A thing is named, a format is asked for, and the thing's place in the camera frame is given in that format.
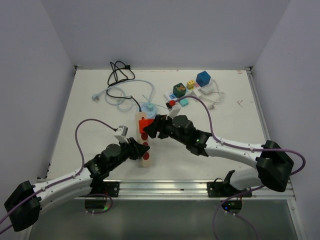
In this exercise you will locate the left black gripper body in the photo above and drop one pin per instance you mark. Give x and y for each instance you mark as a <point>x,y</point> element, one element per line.
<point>125,152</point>

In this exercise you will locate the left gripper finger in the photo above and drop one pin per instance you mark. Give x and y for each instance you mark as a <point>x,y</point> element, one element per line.
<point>136,156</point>
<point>136,147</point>

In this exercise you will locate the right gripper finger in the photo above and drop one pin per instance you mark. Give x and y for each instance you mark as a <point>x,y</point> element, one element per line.
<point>162,135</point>
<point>152,129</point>

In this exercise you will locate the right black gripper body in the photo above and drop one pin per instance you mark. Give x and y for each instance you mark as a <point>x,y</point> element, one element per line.
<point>167,127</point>

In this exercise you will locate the red cube adapter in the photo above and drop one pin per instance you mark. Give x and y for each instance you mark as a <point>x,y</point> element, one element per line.
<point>142,123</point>

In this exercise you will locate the beige red power strip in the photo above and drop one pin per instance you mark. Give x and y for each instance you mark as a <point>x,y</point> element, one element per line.
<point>145,161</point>

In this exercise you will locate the round light blue socket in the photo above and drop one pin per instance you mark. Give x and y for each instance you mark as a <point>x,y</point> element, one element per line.
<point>148,115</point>

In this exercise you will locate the mint green charger plug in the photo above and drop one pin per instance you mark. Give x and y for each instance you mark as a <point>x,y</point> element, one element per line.
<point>150,107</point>

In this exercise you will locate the white multicolour power strip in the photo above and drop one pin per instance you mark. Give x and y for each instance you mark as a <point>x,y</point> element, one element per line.
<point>208,89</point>

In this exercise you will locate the dark green cube adapter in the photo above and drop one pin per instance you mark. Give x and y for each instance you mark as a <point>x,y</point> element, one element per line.
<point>179,90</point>

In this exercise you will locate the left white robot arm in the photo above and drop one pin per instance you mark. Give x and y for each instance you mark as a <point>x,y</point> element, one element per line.
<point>28,200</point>

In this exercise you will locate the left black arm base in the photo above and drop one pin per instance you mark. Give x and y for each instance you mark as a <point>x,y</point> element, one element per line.
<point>100,199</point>

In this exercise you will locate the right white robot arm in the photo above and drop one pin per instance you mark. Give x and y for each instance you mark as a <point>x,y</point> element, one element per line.
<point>268,164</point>

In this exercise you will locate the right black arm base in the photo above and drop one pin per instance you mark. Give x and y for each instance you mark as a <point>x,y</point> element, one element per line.
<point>221,189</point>

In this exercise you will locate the teal charger plug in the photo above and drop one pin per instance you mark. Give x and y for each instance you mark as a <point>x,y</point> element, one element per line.
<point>184,102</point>

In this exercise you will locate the yellow charger plug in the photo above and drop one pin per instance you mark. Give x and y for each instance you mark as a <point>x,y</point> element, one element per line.
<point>190,84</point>

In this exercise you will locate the white adapter block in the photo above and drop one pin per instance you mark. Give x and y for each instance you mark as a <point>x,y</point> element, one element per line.
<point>196,93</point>

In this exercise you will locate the blue cube adapter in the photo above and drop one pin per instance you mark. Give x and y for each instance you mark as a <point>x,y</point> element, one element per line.
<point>203,78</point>

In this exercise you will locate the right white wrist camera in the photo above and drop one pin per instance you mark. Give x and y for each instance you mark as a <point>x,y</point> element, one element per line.
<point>173,108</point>

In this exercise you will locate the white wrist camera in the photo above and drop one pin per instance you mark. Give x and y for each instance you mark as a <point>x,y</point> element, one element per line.
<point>121,133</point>
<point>173,108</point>

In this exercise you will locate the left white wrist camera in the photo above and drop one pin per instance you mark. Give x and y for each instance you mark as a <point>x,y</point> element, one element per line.
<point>121,133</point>

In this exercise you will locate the aluminium rail frame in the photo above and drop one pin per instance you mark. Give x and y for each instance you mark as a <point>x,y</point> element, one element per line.
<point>174,172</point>

